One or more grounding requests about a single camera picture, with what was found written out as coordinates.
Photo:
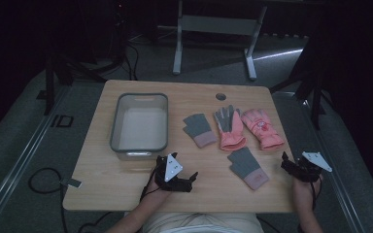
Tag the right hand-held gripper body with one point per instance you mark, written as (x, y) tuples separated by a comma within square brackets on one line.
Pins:
[(306, 170)]

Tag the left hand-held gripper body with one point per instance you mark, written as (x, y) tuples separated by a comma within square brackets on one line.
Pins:
[(172, 170)]

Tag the pink glove with grey palm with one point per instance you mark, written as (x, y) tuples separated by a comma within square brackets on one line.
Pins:
[(231, 134)]

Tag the person's right hand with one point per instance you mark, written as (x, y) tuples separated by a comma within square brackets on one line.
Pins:
[(304, 192)]

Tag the person's left hand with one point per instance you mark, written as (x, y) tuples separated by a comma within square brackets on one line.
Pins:
[(157, 191)]

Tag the grey knit glove pink cuff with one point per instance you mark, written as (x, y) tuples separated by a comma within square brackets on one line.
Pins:
[(246, 166), (199, 129)]

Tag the pink glove with cartoon print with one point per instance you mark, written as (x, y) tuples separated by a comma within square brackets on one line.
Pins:
[(262, 129)]

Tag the clear plastic bin grey rim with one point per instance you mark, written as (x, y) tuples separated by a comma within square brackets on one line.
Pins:
[(141, 127)]

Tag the person's light shirt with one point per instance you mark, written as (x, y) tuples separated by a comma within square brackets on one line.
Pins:
[(204, 223)]

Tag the black tripod stand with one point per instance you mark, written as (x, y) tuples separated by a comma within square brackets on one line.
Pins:
[(312, 84), (64, 68)]

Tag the small grey flat connector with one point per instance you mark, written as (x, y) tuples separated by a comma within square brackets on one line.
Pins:
[(71, 183)]

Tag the metal floor rail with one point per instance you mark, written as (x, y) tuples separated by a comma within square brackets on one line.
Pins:
[(22, 161), (333, 168)]

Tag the white metal desk frame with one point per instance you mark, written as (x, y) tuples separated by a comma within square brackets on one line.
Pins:
[(218, 24)]

